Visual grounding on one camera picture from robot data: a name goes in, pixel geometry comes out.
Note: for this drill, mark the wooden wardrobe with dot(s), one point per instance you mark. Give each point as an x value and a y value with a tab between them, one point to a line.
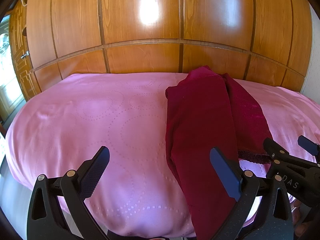
264	41

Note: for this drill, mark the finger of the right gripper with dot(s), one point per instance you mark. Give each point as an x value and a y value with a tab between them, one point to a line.
308	145
277	154

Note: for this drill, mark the dark red sweater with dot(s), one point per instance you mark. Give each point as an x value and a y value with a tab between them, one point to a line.
207	110

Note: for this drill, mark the right hand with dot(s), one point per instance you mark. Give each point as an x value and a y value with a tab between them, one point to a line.
300	228

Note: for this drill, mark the wooden door with handle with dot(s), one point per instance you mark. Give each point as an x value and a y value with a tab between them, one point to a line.
20	52

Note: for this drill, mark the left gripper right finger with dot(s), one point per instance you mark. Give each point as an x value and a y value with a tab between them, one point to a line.
262	208

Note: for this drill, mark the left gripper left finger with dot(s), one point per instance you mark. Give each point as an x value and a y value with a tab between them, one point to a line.
45	216

